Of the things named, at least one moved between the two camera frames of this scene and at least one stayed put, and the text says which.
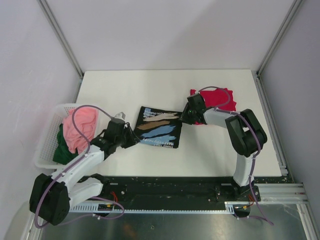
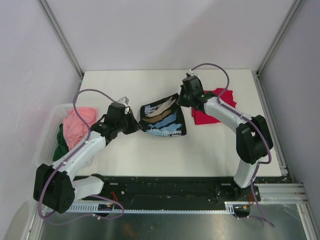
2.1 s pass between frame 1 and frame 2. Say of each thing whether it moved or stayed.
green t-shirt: stayed
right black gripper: moved
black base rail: stayed
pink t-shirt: stayed
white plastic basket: stayed
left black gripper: moved
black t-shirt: moved
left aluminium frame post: stayed
